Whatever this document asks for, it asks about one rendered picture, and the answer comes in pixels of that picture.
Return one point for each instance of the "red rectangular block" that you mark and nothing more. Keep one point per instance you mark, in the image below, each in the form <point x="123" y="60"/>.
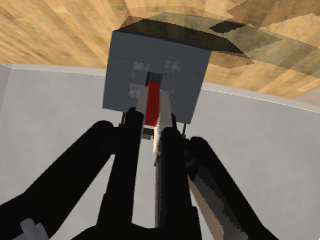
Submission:
<point x="152" y="110"/>

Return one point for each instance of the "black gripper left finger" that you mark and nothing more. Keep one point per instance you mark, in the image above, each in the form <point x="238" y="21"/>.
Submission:
<point x="39" y="212"/>

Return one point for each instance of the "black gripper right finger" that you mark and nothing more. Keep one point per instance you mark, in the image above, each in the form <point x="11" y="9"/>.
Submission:
<point x="226" y="211"/>

